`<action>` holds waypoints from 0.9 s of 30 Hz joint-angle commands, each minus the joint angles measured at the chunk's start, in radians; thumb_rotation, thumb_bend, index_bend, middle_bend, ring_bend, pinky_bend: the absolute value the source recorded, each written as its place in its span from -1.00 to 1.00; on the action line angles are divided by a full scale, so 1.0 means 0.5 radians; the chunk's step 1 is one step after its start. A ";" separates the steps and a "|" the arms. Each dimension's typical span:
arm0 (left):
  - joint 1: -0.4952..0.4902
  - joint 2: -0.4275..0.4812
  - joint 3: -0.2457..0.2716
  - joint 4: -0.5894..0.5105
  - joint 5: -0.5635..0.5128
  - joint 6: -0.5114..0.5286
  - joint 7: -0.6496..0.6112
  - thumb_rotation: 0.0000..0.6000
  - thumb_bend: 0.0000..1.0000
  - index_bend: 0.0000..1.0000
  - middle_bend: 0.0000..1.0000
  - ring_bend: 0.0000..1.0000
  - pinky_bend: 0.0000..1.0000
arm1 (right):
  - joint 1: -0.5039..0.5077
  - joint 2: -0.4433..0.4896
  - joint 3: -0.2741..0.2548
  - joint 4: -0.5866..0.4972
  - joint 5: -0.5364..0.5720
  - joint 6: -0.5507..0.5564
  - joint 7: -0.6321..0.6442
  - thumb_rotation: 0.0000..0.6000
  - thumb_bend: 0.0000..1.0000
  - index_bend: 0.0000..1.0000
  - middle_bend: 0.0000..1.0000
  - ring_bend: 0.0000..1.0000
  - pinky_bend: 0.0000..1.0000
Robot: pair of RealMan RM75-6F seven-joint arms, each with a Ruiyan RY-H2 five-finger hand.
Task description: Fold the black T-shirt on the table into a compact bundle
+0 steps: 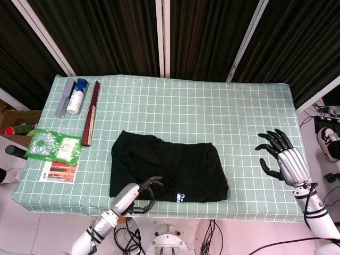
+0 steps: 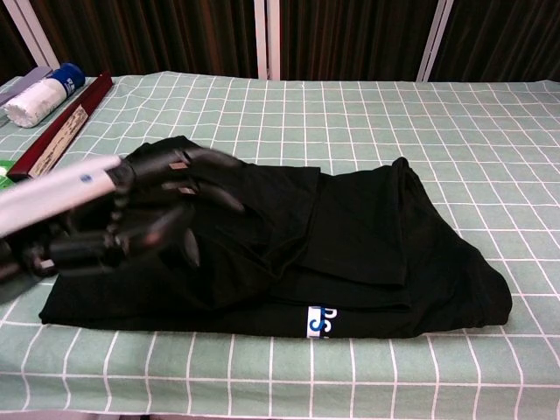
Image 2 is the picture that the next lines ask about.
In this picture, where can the dark curtain partition panel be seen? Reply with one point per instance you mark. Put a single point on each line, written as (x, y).
(503, 39)
(153, 35)
(350, 35)
(13, 44)

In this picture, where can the black T-shirt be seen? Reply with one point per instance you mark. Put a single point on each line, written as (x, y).
(372, 245)

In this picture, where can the long dark red box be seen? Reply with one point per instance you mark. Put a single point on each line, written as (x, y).
(92, 94)

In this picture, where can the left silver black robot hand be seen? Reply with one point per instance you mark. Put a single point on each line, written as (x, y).
(87, 219)

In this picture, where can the green plastic packet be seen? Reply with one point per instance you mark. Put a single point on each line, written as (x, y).
(3, 172)

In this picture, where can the white bottle with blue cap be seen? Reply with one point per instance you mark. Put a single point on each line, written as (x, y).
(39, 98)

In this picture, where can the green checked tablecloth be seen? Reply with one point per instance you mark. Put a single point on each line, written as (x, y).
(306, 109)

